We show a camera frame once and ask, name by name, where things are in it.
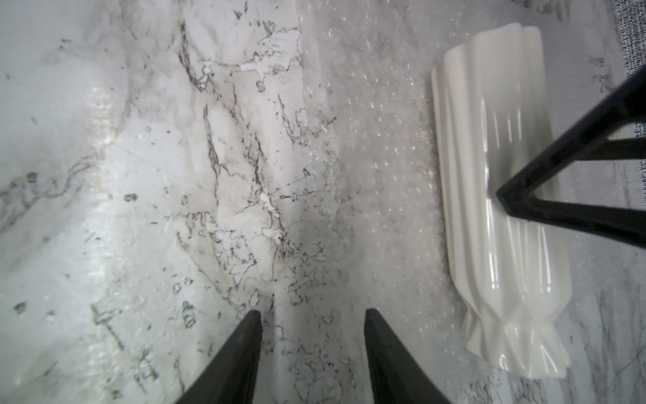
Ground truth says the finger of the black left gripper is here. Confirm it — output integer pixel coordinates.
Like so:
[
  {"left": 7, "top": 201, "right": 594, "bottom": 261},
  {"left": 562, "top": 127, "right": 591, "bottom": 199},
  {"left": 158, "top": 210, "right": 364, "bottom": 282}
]
[{"left": 496, "top": 67, "right": 645, "bottom": 247}]

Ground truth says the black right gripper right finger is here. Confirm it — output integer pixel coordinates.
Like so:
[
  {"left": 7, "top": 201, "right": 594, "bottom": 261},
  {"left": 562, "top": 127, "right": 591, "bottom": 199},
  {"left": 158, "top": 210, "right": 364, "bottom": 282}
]
[{"left": 363, "top": 308, "right": 448, "bottom": 404}]

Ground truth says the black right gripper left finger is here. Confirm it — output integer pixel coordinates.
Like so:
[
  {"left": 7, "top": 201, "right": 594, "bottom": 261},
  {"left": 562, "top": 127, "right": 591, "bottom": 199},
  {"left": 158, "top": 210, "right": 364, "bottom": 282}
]
[{"left": 178, "top": 310, "right": 262, "bottom": 404}]

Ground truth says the white ribbed vase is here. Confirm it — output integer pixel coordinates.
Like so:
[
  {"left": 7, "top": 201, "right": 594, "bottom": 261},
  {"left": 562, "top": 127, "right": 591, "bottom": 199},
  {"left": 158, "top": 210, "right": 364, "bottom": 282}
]
[{"left": 432, "top": 23, "right": 572, "bottom": 379}]

